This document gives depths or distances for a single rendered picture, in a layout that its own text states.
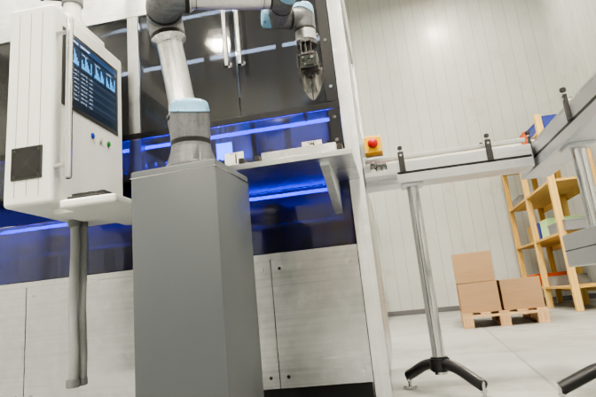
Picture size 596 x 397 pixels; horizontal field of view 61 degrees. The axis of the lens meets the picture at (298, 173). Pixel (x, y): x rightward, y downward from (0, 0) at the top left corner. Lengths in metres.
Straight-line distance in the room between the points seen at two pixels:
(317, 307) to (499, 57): 8.42
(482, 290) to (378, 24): 6.45
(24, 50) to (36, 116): 0.27
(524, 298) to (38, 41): 4.51
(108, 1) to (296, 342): 1.83
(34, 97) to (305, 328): 1.30
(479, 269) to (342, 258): 3.33
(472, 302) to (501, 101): 5.21
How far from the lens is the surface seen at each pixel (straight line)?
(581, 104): 1.80
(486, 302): 5.27
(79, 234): 2.18
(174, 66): 1.74
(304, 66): 1.80
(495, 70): 9.97
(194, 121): 1.50
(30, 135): 1.99
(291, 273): 2.07
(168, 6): 1.72
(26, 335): 2.57
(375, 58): 10.12
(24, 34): 2.17
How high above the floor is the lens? 0.40
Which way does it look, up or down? 14 degrees up
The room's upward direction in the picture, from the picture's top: 6 degrees counter-clockwise
